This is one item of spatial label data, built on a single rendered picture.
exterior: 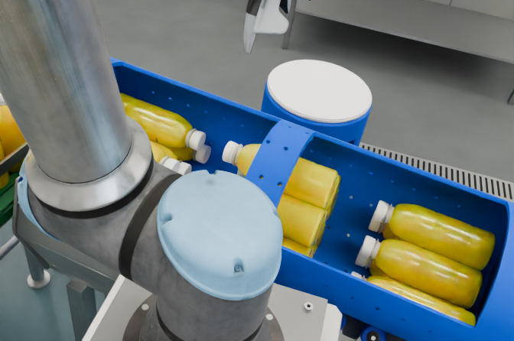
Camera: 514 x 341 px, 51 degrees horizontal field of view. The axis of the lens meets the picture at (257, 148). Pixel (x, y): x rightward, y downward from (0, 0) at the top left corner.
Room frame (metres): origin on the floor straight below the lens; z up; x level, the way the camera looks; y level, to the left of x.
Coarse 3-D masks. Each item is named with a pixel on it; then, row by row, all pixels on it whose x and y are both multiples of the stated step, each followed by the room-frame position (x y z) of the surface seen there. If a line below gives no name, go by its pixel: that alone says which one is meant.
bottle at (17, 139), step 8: (0, 104) 0.86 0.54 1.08; (0, 112) 0.85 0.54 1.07; (8, 112) 0.86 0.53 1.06; (0, 120) 0.85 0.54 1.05; (8, 120) 0.85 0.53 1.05; (0, 128) 0.85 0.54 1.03; (8, 128) 0.85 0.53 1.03; (16, 128) 0.86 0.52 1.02; (8, 136) 0.85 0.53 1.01; (16, 136) 0.86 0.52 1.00; (8, 144) 0.85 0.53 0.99; (16, 144) 0.86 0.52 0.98; (8, 152) 0.85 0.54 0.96; (16, 168) 0.85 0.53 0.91
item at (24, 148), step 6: (24, 144) 0.86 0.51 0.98; (18, 150) 0.84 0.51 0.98; (24, 150) 0.86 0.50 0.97; (12, 156) 0.82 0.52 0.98; (18, 156) 0.84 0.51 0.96; (24, 156) 0.85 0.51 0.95; (0, 162) 0.80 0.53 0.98; (6, 162) 0.81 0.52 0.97; (12, 162) 0.82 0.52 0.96; (0, 168) 0.79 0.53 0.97; (6, 168) 0.80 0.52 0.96; (0, 174) 0.78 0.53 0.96
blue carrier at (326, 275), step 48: (144, 96) 0.95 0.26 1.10; (192, 96) 0.90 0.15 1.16; (288, 144) 0.71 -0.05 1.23; (336, 144) 0.79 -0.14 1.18; (384, 192) 0.79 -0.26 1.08; (432, 192) 0.76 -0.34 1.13; (480, 192) 0.69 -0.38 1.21; (336, 240) 0.74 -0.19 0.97; (336, 288) 0.53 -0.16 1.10; (480, 288) 0.67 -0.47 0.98; (432, 336) 0.49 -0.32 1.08; (480, 336) 0.47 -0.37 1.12
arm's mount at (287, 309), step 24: (120, 288) 0.39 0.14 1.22; (144, 288) 0.39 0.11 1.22; (288, 288) 0.43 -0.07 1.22; (120, 312) 0.35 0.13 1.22; (144, 312) 0.36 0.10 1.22; (288, 312) 0.40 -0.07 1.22; (312, 312) 0.40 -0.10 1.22; (96, 336) 0.32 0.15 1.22; (120, 336) 0.32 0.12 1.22; (288, 336) 0.36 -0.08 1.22; (312, 336) 0.37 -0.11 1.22
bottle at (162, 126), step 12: (132, 108) 0.85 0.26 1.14; (144, 108) 0.85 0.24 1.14; (156, 108) 0.86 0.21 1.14; (144, 120) 0.83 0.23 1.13; (156, 120) 0.83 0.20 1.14; (168, 120) 0.83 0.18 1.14; (180, 120) 0.84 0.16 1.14; (156, 132) 0.81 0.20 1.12; (168, 132) 0.81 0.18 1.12; (180, 132) 0.82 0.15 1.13; (192, 132) 0.83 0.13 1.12; (168, 144) 0.81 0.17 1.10; (180, 144) 0.81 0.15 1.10
